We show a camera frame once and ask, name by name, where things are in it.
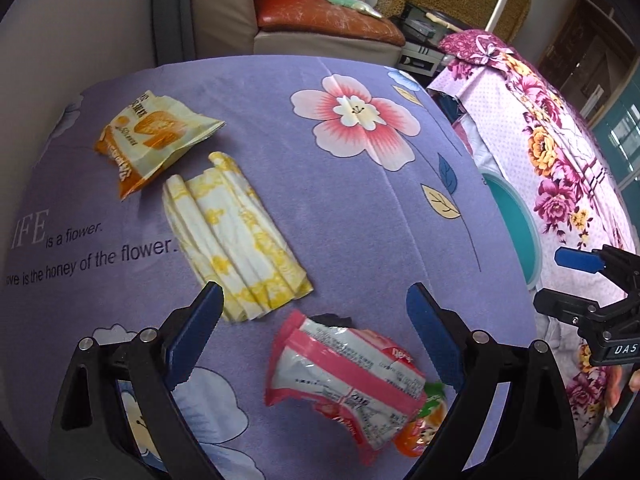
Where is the pink white snack wrapper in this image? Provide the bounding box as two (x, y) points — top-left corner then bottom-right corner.
(264, 310), (427, 464)

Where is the yellow white wrapper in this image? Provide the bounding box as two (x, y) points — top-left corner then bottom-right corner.
(163, 152), (314, 323)

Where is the orange cream biscuit packet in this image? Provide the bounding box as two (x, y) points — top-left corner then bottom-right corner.
(94, 90), (224, 200)

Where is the teal round trash bin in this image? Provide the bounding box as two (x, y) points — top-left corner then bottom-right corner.
(483, 171), (542, 290)

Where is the person's right hand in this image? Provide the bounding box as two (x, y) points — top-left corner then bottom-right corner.
(628, 370), (640, 392)

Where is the pink floral bedspread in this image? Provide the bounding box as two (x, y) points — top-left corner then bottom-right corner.
(426, 28), (639, 456)

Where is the dark wooden cabinet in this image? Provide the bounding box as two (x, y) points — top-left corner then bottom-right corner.
(538, 0), (637, 122)

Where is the black stereo device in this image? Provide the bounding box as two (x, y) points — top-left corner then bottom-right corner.
(399, 3), (468, 78)

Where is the purple floral bed sheet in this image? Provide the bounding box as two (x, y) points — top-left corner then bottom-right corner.
(1, 56), (535, 479)

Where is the red leather cushion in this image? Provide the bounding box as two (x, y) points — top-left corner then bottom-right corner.
(254, 0), (406, 47)

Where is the beige sofa armchair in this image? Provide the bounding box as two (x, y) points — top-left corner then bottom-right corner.
(191, 0), (403, 66)

